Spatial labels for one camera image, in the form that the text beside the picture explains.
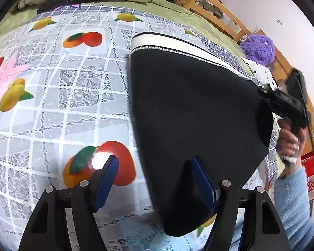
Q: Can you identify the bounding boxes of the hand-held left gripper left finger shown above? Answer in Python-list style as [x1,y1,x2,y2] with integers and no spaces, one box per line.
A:
[18,155,119,251]

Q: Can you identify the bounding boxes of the black pants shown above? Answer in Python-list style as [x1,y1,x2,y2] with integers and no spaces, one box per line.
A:
[129,32,275,238]

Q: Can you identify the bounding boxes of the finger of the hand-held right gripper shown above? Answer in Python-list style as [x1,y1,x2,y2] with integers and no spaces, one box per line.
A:
[257,83,278,104]

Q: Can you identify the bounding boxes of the fruit print plastic tablecloth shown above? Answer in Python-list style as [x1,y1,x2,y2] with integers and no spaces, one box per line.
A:
[0,4,252,251]

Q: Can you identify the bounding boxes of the purple plush toy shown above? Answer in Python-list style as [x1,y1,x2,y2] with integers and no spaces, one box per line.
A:
[239,34,275,67]

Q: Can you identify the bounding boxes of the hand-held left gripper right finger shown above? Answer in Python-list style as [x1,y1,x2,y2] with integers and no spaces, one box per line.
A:
[191,155,296,251]

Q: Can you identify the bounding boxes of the wooden bed frame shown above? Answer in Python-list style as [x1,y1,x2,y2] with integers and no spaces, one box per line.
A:
[165,0,314,152]

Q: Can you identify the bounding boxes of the person's right hand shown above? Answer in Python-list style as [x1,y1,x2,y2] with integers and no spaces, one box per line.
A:
[277,120,307,168]

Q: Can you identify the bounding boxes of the person's right forearm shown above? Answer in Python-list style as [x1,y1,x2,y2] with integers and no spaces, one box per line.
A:
[273,166,314,251]

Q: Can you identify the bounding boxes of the white flower print pillow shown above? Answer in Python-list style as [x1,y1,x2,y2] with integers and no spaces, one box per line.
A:
[245,59,279,89]

